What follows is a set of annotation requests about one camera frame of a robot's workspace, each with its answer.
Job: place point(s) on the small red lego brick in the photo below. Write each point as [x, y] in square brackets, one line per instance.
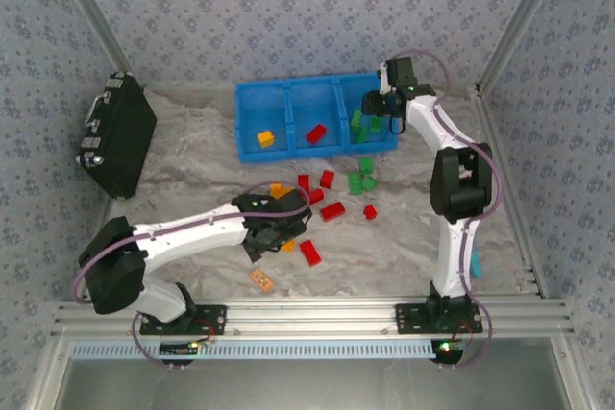
[369, 212]

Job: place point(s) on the aluminium lower frame bar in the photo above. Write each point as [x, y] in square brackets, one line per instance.
[578, 395]
[45, 395]

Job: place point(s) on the black carrying case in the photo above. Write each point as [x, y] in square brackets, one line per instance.
[122, 141]

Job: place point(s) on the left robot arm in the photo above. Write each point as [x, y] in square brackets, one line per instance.
[192, 237]

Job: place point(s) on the blue three-compartment bin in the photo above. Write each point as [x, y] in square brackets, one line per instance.
[312, 153]

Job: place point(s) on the small orange tag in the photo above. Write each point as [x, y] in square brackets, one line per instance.
[261, 279]

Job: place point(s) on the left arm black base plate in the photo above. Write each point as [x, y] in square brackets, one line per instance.
[211, 319]

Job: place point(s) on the long orange lego brick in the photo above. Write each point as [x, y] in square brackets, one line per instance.
[281, 194]
[288, 247]

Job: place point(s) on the small yellow lego brick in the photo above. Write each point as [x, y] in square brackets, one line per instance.
[274, 186]

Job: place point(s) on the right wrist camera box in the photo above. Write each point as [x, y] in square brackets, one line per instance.
[383, 79]

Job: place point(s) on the aluminium mounting rail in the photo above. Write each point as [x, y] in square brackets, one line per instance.
[307, 319]

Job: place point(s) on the aluminium frame post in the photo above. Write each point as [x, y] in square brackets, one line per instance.
[522, 16]
[91, 11]

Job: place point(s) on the metal sheet shelf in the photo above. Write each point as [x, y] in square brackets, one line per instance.
[307, 386]

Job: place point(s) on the teal plastic tool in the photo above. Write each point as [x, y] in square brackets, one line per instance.
[476, 266]

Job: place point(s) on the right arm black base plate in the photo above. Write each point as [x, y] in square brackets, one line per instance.
[408, 319]

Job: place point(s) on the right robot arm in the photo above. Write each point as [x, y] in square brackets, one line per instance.
[447, 261]

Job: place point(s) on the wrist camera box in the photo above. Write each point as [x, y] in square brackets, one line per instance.
[257, 249]
[383, 79]

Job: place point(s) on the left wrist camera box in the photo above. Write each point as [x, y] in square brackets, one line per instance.
[257, 249]

